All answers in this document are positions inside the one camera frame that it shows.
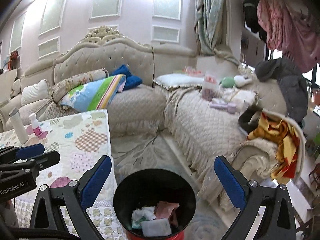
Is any pink plastic item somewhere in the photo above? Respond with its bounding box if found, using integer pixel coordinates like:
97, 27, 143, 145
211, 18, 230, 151
184, 66, 203, 77

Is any striped floral bolster pillow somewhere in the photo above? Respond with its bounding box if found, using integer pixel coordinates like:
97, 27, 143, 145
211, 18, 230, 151
49, 68, 110, 104

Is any black hanging garment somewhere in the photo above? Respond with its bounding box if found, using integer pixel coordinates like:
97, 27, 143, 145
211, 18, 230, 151
242, 0, 268, 42

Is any clear snack bag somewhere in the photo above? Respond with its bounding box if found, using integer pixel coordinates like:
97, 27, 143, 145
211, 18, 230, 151
201, 71, 220, 102

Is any white fluffy cloth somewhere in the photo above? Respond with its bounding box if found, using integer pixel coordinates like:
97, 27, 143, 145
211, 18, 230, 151
221, 89, 258, 110

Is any folded cartoon blanket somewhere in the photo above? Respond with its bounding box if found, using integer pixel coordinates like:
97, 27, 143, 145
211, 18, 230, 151
60, 74, 127, 112

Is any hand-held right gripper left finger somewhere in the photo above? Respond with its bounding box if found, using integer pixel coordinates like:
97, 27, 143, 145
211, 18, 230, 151
27, 155, 112, 240

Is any blue cloth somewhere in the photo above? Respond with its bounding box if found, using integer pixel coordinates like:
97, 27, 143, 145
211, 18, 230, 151
111, 64, 143, 90

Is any green plush toy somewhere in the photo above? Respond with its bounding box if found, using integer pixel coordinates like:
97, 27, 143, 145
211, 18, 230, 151
219, 77, 235, 88

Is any white bottle with pink label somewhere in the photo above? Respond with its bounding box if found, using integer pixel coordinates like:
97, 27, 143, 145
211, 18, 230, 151
29, 113, 48, 138

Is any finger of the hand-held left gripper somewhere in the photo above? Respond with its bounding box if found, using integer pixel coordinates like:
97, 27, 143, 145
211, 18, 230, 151
0, 144, 45, 165
15, 151, 61, 178

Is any white thermos bottle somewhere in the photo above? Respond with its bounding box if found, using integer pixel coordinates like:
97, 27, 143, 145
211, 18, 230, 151
9, 109, 30, 145

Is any white plush toy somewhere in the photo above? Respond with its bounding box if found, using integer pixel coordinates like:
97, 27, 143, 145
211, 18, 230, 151
234, 75, 253, 87

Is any beige plush toy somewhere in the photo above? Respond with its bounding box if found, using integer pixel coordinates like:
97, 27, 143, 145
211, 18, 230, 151
10, 79, 22, 97

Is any pale green curtain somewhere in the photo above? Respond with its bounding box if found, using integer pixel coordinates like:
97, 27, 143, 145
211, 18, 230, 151
194, 0, 242, 65

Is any dark grey jacket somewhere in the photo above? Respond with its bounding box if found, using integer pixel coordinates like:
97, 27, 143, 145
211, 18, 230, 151
255, 57, 309, 123

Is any red decoration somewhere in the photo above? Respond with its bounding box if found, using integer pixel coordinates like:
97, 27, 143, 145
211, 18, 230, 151
9, 51, 19, 69

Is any lilac plastic case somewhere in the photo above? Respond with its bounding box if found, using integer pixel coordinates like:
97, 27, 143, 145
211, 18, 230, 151
210, 99, 238, 114

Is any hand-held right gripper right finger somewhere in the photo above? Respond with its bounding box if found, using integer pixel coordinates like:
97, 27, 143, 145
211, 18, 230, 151
214, 155, 298, 240

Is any yellow and red cloth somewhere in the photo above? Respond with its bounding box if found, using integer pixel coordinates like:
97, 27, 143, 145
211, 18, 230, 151
247, 112, 300, 178

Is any beige tufted sofa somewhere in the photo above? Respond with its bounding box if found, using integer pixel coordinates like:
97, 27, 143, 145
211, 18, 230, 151
0, 25, 308, 213

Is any white tissue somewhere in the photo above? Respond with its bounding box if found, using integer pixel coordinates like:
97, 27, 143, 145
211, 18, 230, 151
131, 206, 157, 229

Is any pink hanging garment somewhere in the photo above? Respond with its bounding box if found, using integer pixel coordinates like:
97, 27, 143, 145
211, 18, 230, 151
257, 0, 320, 73

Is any black trash bin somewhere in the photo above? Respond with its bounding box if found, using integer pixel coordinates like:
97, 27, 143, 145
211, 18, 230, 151
113, 169, 197, 240

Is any white frilled cushion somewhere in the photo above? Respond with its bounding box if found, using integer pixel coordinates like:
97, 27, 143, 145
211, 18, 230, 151
153, 74, 208, 90

